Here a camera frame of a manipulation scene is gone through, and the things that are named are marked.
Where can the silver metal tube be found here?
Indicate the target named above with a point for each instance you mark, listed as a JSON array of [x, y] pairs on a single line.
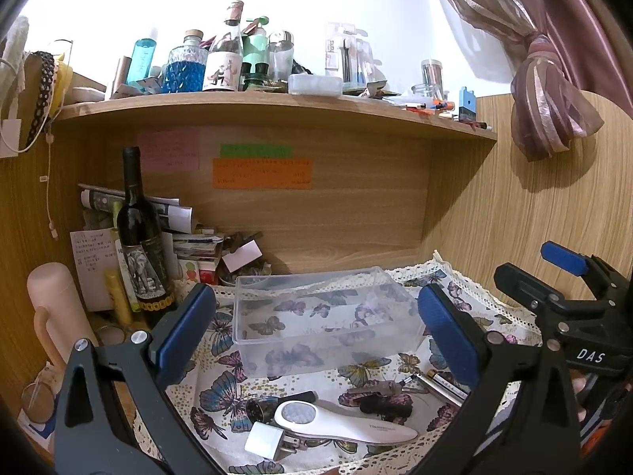
[[440, 387]]

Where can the round glasses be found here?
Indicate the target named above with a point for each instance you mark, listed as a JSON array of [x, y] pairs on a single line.
[[38, 402]]

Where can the glass bottle with blue liquid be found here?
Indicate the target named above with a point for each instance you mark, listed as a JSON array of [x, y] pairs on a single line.
[[185, 72]]

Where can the bowl of small stones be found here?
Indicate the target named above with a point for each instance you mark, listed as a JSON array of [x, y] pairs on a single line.
[[257, 273]]

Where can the pink sticky note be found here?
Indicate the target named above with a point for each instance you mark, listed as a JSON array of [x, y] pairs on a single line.
[[168, 151]]

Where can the yellow tube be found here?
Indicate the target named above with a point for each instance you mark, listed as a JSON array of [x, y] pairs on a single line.
[[118, 297]]

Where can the rolled magazine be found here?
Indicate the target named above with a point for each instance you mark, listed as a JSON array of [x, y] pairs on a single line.
[[104, 198]]

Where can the mauve curtain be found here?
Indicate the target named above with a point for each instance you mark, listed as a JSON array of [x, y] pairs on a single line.
[[544, 84]]

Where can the black ink bottles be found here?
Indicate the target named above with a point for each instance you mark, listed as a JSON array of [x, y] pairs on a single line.
[[254, 79]]

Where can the yellow headband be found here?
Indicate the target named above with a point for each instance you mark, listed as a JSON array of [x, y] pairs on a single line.
[[63, 81]]

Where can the clear bottle with silver cap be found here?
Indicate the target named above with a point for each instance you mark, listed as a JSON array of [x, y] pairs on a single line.
[[281, 57]]

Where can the stack of books and papers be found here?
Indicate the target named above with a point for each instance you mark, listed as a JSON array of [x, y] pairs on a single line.
[[193, 250]]

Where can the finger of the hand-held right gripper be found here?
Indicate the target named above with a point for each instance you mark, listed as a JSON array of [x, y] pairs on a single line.
[[524, 282], [564, 256]]

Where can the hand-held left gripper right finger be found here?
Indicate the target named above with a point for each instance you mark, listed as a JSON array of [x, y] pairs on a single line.
[[447, 341]]

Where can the small white blue box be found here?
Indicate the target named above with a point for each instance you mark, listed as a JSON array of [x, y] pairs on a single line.
[[262, 440]]

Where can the green sticky note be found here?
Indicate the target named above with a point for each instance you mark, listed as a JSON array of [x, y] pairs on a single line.
[[256, 151]]

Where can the toothbrush blister pack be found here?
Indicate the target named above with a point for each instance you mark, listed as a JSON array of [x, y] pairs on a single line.
[[336, 54], [365, 62]]

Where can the brown lipstick tube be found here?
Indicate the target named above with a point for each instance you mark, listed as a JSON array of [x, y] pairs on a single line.
[[120, 76]]

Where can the glass jar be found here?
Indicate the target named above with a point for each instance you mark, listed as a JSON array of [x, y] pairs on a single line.
[[428, 93]]

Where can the dark wine bottle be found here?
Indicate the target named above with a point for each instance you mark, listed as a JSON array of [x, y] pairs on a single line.
[[143, 237]]

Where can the black lace headband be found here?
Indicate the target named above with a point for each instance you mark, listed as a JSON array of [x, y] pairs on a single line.
[[44, 84]]

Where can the pile of small stationery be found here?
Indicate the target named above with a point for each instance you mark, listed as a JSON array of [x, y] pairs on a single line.
[[395, 99]]

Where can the mint green pump bottle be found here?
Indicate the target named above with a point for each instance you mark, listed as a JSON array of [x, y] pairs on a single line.
[[256, 44]]

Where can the white handheld magnifier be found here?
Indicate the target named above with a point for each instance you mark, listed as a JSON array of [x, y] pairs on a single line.
[[346, 428]]

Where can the teal plastic bottle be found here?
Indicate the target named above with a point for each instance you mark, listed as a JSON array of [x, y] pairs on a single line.
[[142, 59]]

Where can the black key pouch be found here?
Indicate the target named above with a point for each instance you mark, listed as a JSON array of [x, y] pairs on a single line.
[[385, 405]]

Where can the white power adapter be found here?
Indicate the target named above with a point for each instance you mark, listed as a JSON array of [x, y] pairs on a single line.
[[11, 137]]

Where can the clear lidded plastic case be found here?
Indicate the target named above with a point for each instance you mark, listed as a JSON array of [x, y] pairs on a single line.
[[315, 85]]

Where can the blue pencil sharpener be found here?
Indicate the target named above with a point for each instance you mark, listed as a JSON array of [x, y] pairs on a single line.
[[466, 104]]

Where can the wooden shelf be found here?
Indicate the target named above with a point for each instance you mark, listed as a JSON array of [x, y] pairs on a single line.
[[247, 104]]

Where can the butterfly print tablecloth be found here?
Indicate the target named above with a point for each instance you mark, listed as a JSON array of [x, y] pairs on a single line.
[[222, 396]]

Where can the orange sticky note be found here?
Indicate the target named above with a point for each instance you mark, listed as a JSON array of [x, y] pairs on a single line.
[[262, 174]]

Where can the silver pen tool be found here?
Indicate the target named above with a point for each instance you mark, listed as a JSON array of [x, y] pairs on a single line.
[[381, 388]]

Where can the clear tube of pencils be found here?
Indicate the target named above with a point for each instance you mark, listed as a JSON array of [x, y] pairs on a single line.
[[431, 72]]

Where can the clear plastic box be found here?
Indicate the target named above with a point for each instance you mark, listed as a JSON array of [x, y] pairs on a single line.
[[321, 316]]

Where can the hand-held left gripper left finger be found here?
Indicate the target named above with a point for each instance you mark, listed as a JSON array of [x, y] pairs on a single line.
[[185, 326]]

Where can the clear bottle with illustrated label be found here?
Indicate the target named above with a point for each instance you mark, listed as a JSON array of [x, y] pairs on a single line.
[[225, 67]]

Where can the handwritten paper note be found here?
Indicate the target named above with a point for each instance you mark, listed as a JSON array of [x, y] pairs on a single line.
[[91, 267]]

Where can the black patterned tube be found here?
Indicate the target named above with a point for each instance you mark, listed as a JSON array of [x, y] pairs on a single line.
[[262, 408]]

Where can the small pink white carton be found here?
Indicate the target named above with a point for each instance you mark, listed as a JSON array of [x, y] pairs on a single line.
[[242, 256]]

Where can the pink thermos bottle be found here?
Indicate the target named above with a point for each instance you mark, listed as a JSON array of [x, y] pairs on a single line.
[[54, 297]]

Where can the person's right hand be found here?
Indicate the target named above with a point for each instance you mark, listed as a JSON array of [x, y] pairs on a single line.
[[577, 387]]

